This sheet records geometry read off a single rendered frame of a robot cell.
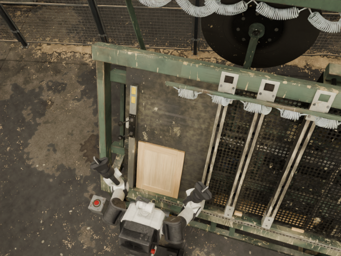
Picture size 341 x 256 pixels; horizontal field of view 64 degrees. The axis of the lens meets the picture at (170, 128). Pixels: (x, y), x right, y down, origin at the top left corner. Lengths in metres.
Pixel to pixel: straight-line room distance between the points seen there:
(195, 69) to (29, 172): 2.79
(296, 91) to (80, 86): 3.27
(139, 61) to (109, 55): 0.20
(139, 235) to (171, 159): 0.64
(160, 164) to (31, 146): 2.27
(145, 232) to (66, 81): 3.10
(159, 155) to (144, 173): 0.25
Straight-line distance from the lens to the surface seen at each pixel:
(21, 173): 3.97
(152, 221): 1.91
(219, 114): 1.82
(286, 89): 1.72
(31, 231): 3.68
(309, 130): 1.89
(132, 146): 2.18
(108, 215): 1.99
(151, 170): 2.29
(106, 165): 1.84
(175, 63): 1.71
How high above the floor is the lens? 3.23
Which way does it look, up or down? 61 degrees down
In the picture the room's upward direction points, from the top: 5 degrees counter-clockwise
